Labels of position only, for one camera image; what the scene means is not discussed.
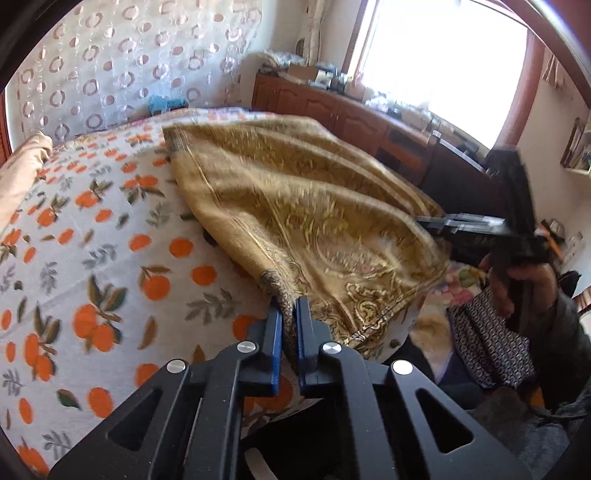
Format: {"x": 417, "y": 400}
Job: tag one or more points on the orange print white towel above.
{"x": 106, "y": 276}

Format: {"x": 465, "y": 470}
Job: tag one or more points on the white circle pattern curtain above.
{"x": 99, "y": 65}

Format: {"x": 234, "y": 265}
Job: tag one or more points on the black white patterned garment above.
{"x": 493, "y": 355}

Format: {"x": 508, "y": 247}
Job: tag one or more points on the blue tissue box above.
{"x": 158, "y": 105}

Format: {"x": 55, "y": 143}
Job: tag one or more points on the wooden wardrobe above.
{"x": 5, "y": 145}

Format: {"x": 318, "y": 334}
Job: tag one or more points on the floral bed blanket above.
{"x": 425, "y": 320}

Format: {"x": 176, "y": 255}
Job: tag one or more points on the person's right hand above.
{"x": 542, "y": 278}

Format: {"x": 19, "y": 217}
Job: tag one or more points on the wooden side cabinet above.
{"x": 402, "y": 148}

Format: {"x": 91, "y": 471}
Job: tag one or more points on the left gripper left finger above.
{"x": 184, "y": 422}

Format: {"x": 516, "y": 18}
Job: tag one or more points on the cardboard box on cabinet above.
{"x": 303, "y": 73}

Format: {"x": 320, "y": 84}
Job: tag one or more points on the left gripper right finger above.
{"x": 401, "y": 425}

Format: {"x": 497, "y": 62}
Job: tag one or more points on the golden patterned scarf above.
{"x": 306, "y": 214}

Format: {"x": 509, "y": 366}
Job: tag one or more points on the folded patterned cloth stack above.
{"x": 281, "y": 60}

